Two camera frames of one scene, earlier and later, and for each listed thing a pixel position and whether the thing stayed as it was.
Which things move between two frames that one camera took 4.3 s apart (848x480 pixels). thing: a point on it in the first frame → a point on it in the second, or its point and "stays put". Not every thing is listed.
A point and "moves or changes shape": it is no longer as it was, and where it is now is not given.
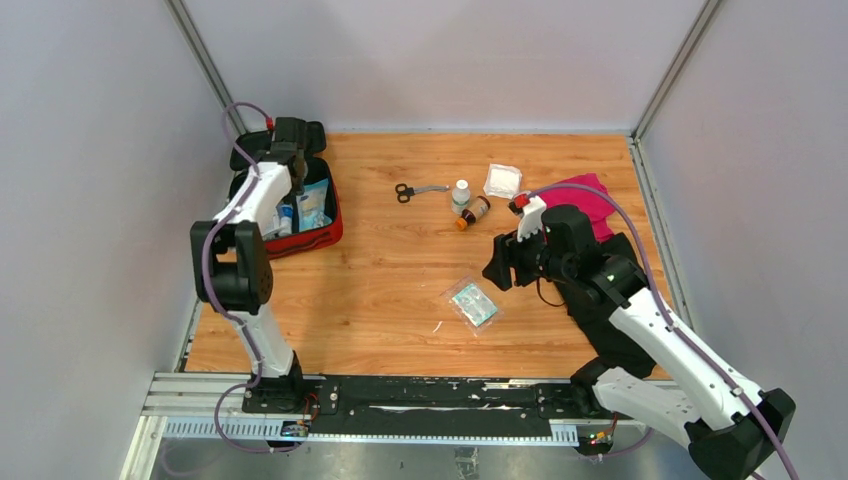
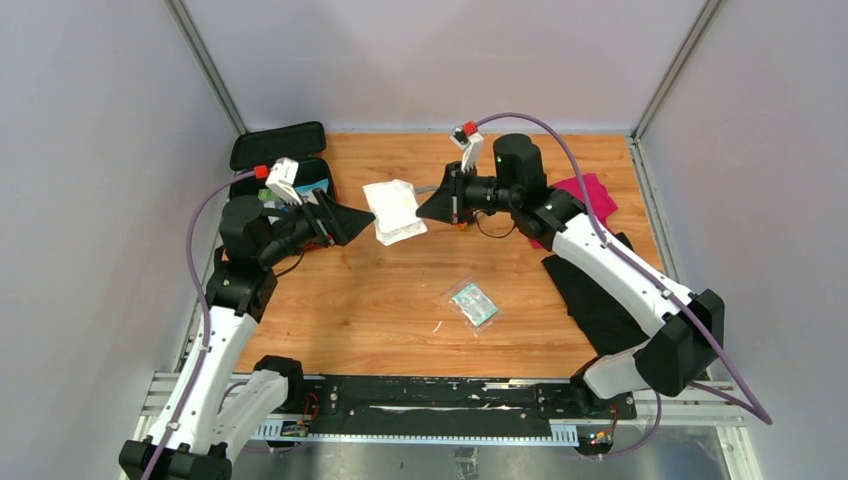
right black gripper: [507, 252] → [448, 204]
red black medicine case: [308, 221] stays put
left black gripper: [298, 189] → [330, 222]
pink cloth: [597, 208] stays put
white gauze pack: [502, 181] moves or changes shape
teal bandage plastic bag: [473, 305] stays put
